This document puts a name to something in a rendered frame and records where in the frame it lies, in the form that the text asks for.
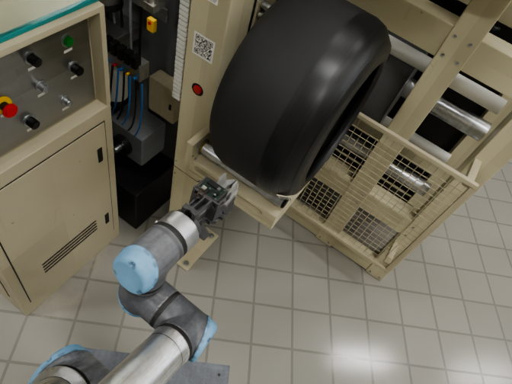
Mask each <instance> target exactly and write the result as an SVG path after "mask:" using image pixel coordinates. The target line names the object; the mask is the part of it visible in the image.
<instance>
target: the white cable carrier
mask: <svg viewBox="0 0 512 384"><path fill-rule="evenodd" d="M190 4H191V0H180V6H179V13H180V14H179V19H178V23H179V24H178V38H177V43H176V50H177V51H176V56H175V59H176V60H175V64H174V67H175V68H174V70H175V72H174V80H173V82H174V83H173V86H174V87H173V91H172V93H173V94H172V97H173V98H175V99H177V100H178V101H180V100H181V90H182V83H183V75H184V61H185V54H186V46H187V32H188V24H189V17H190Z"/></svg>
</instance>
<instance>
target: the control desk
mask: <svg viewBox="0 0 512 384"><path fill-rule="evenodd" d="M119 234H120V230H119V219H118V208H117V186H116V175H115V163H114V141H113V130H112V119H111V107H110V80H109V69H108V58H107V35H106V24H105V12H104V4H102V3H100V2H95V3H93V4H90V5H88V6H85V7H84V8H80V9H79V10H77V11H74V12H72V13H70V14H67V15H65V16H62V17H60V18H57V19H56V20H54V21H51V22H49V23H47V24H44V25H42V26H39V27H37V28H34V29H33V30H29V31H28V32H26V33H23V34H21V35H19V36H16V37H14V38H11V39H10V40H6V41H5V42H3V43H0V293H1V294H2V295H3V296H4V297H5V298H6V299H8V300H9V301H10V302H11V303H12V304H14V305H15V306H16V307H17V308H18V309H20V310H21V311H22V312H23V313H24V314H25V315H29V314H31V313H32V311H33V310H35V308H37V307H38V306H39V305H40V304H41V303H42V302H44V301H45V300H46V299H47V298H48V297H49V296H51V295H52V294H53V293H54V292H55V291H56V290H57V289H59V288H60V287H61V286H62V285H63V284H64V283H65V282H66V281H67V280H68V279H69V278H70V277H72V276H73V275H74V274H75V273H76V272H77V271H79V270H80V269H81V268H82V267H83V266H84V265H86V264H87V263H88V262H89V261H90V260H91V259H92V258H93V257H94V256H95V255H96V254H97V253H99V252H100V251H101V250H102V249H103V248H104V247H106V246H107V245H108V244H109V243H110V242H111V241H112V240H114V239H115V238H116V237H117V236H118V235H119Z"/></svg>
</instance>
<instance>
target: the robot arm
mask: <svg viewBox="0 0 512 384"><path fill-rule="evenodd" d="M199 184H200V185H199ZM198 185H199V186H198ZM229 188H230V189H229ZM226 189H228V190H226ZM237 191H238V181H237V180H236V179H231V180H226V173H224V174H222V175H221V177H220V178H219V180H218V181H217V183H216V182H215V181H213V180H212V179H210V178H208V176H206V177H205V178H204V179H203V180H202V181H200V182H199V183H198V184H196V185H195V186H194V187H193V190H192V193H191V196H190V201H189V203H185V204H184V205H183V206H182V208H181V210H177V211H174V210H172V211H170V212H168V213H167V214H166V215H165V216H163V217H162V218H161V219H160V220H156V221H155V224H154V225H153V226H151V227H150V228H149V229H148V230H147V231H145V232H144V233H143V234H142V235H141V236H140V237H138V239H136V240H135V241H134V242H133V243H131V244H130V245H129V246H127V247H125V248H124V249H123V250H122V251H121V252H120V253H119V254H118V255H117V256H116V257H115V259H114V262H113V270H114V274H115V277H116V278H117V280H118V281H119V283H120V285H119V288H118V299H119V303H120V306H121V308H122V310H123V311H124V312H125V313H127V314H128V315H131V316H133V317H137V318H142V319H144V320H145V321H146V322H147V323H148V324H149V325H150V326H151V327H153V328H154V329H155V330H154V331H153V332H152V334H151V335H150V336H149V337H148V338H146V339H145V340H144V341H143V342H142V343H141V344H140V345H139V346H138V347H137V348H136V349H135V350H134V351H133V352H132V353H131V354H130V355H128V356H127V357H126V358H125V359H124V360H123V361H122V362H121V363H119V364H118V365H117V366H116V367H115V368H114V369H113V370H112V371H110V370H109V369H108V368H107V367H106V366H105V365H104V364H102V363H101V362H100V361H99V360H98V359H97V358H96V357H95V356H94V355H92V353H91V352H90V351H89V350H86V349H84V348H83V347H82V346H81V345H79V344H70V345H68V346H65V347H63V348H62V349H60V350H58V351H57V352H55V353H54V354H53V355H51V356H50V358H49V359H48V361H44V362H43V363H42V364H41V365H40V366H39V367H38V369H37V370H36V371H35V373H34V374H33V375H32V377H31V378H30V381H29V384H165V383H166V382H167V381H168V380H169V379H170V378H171V377H172V376H173V375H174V374H175V373H176V372H177V370H178V369H179V368H180V367H181V366H182V365H184V364H185V363H186V362H187V361H188V360H189V361H190V362H196V361H197V359H198V357H199V356H200V355H201V354H202V352H203V350H204V349H205V347H206V346H207V345H208V343H209V342H210V340H211V339H212V337H213V335H214V334H215V333H216V331H217V324H216V323H215V322H214V321H213V320H212V319H211V318H210V317H209V316H208V315H206V314H205V313H204V312H202V311H201V310H200V309H199V308H197V307H196V306H195V305H194V304H193V303H192V302H191V301H190V300H188V299H187V298H186V297H185V296H183V295H182V294H181V293H179V292H178V290H176V289H175V288H174V287H173V286H172V285H171V284H170V283H168V282H167V281H166V280H165V279H166V277H167V274H168V272H169V270H170V269H171V268H172V267H173V266H174V265H175V264H176V263H177V262H178V261H179V260H180V259H181V258H182V257H183V256H184V255H186V253H188V252H189V250H191V249H192V247H193V246H195V244H196V243H198V241H199V238H201V239H202V240H203V241H204V240H205V239H206V238H207V237H208V235H209V234H210V233H209V232H208V230H207V229H206V226H205V225H204V223H207V224H208V225H210V224H216V221H218V220H219V219H221V220H223V219H224V218H225V217H227V216H228V215H229V214H230V213H231V211H232V208H233V204H234V201H235V197H236V194H237Z"/></svg>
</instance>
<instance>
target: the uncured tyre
mask: <svg viewBox="0 0 512 384"><path fill-rule="evenodd" d="M391 48H392V45H391V42H390V39H389V33H388V30H387V26H385V25H384V23H383V22H381V20H380V19H378V17H376V16H374V15H372V14H370V13H369V12H367V11H364V10H363V9H362V8H359V7H357V6H356V5H354V4H352V3H350V2H349V1H347V0H277V1H276V2H274V3H273V4H272V5H271V6H270V7H269V8H268V9H267V10H266V11H265V12H264V13H263V14H262V15H261V16H260V18H259V19H258V20H257V21H256V23H255V24H254V26H253V27H252V28H251V29H250V31H249V32H248V33H247V35H246V36H245V38H244V40H243V41H242V42H241V44H240V46H239V47H238V49H237V50H236V52H235V54H234V56H233V57H232V60H231V61H230V63H229V65H228V67H227V69H226V71H225V74H224V76H223V77H222V80H221V82H220V84H219V87H218V90H217V92H216V96H215V99H214V102H213V106H212V110H211V114H210V136H211V140H212V144H213V151H214V152H215V154H216V156H217V157H218V158H219V159H220V161H221V162H222V163H223V164H224V165H226V166H228V167H229V168H231V169H232V170H233V171H235V172H236V173H238V174H240V175H241V176H242V177H244V178H245V179H246V180H248V181H250V182H251V183H252V184H254V185H255V186H257V187H259V188H260V189H261V190H262V191H264V192H265V193H267V194H270V195H272V196H275V197H277V194H279V195H283V196H290V195H295V194H297V193H299V192H300V191H301V190H302V189H303V188H304V187H305V186H306V185H307V184H308V183H309V182H310V181H311V180H312V178H313V177H314V176H315V175H316V174H317V173H318V171H319V170H320V169H321V168H322V166H323V165H324V164H325V163H326V161H327V160H328V159H329V157H330V156H331V154H332V153H333V151H334V150H335V149H336V148H337V146H338V145H339V143H340V142H341V140H342V139H343V138H344V136H345V134H346V133H347V131H348V130H349V129H350V127H351V125H352V124H353V122H354V121H355V119H356V118H357V116H358V114H359V112H360V111H361V110H362V108H363V106H364V104H365V103H366V101H367V99H368V97H369V96H370V94H371V92H372V90H373V89H374V87H375V85H376V83H377V81H378V79H379V77H380V75H381V73H382V70H383V68H384V65H385V64H386V61H387V59H388V57H389V54H390V51H391Z"/></svg>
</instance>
